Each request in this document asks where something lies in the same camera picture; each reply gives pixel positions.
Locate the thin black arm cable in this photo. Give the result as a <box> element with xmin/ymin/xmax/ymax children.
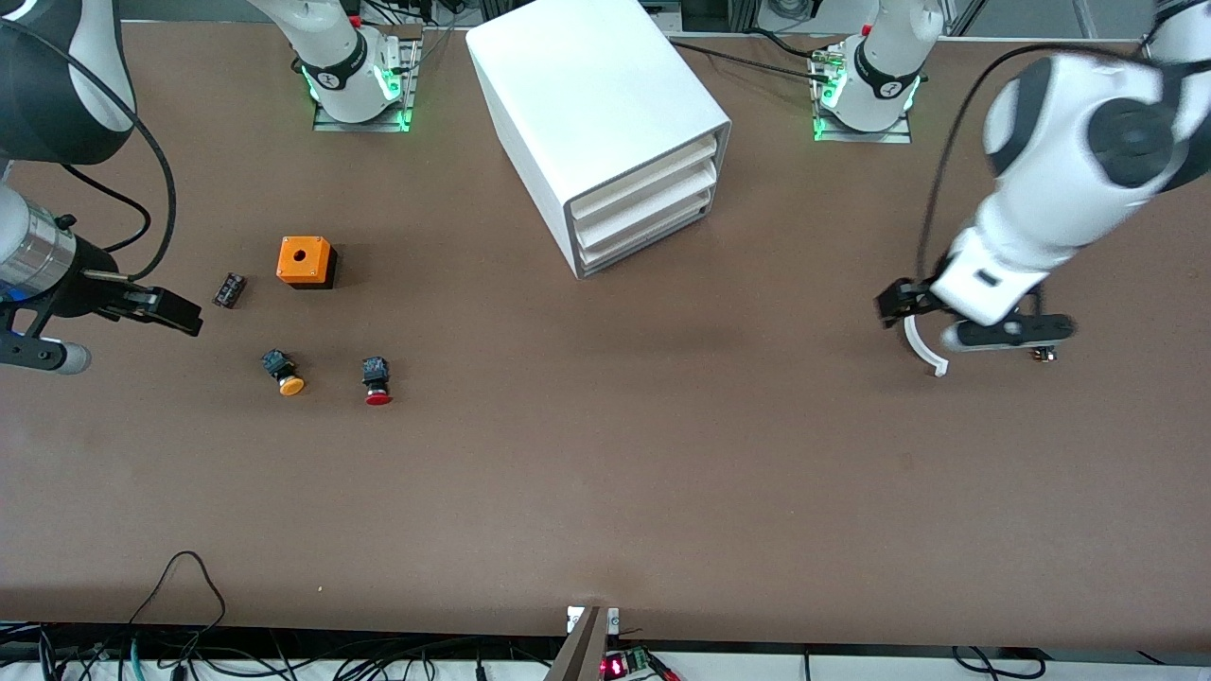
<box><xmin>59</xmin><ymin>163</ymin><xmax>154</xmax><ymax>254</ymax></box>

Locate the white semicircular bracket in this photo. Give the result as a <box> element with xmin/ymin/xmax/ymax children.
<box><xmin>904</xmin><ymin>315</ymin><xmax>949</xmax><ymax>377</ymax></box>

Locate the orange box with hole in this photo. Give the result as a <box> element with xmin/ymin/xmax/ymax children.
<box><xmin>276</xmin><ymin>236</ymin><xmax>339</xmax><ymax>290</ymax></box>

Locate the thin black looped cable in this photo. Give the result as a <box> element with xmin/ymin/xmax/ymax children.
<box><xmin>128</xmin><ymin>550</ymin><xmax>228</xmax><ymax>654</ymax></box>

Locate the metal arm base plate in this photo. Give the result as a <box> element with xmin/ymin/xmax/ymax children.
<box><xmin>811</xmin><ymin>45</ymin><xmax>914</xmax><ymax>145</ymax></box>
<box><xmin>312</xmin><ymin>36</ymin><xmax>422</xmax><ymax>133</ymax></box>

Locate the red-lit circuit board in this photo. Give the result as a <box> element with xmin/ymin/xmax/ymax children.
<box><xmin>601</xmin><ymin>645</ymin><xmax>680</xmax><ymax>681</ymax></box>

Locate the grey camera mount strut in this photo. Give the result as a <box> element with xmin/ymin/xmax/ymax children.
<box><xmin>543</xmin><ymin>605</ymin><xmax>622</xmax><ymax>681</ymax></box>

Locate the red push button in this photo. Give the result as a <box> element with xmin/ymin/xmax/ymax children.
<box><xmin>361</xmin><ymin>356</ymin><xmax>395</xmax><ymax>407</ymax></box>

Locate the black cable behind cabinet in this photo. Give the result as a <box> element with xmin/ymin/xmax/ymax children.
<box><xmin>665</xmin><ymin>30</ymin><xmax>845</xmax><ymax>79</ymax></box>

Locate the black cable at table edge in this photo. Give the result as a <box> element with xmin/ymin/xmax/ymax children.
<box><xmin>951</xmin><ymin>645</ymin><xmax>1049</xmax><ymax>681</ymax></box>

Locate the thick black gripper cable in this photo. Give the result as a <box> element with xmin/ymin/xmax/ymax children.
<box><xmin>915</xmin><ymin>43</ymin><xmax>1157</xmax><ymax>285</ymax></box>
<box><xmin>0</xmin><ymin>14</ymin><xmax>181</xmax><ymax>285</ymax></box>

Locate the yellow push button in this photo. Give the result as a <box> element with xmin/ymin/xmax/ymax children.
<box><xmin>260</xmin><ymin>349</ymin><xmax>307</xmax><ymax>396</ymax></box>

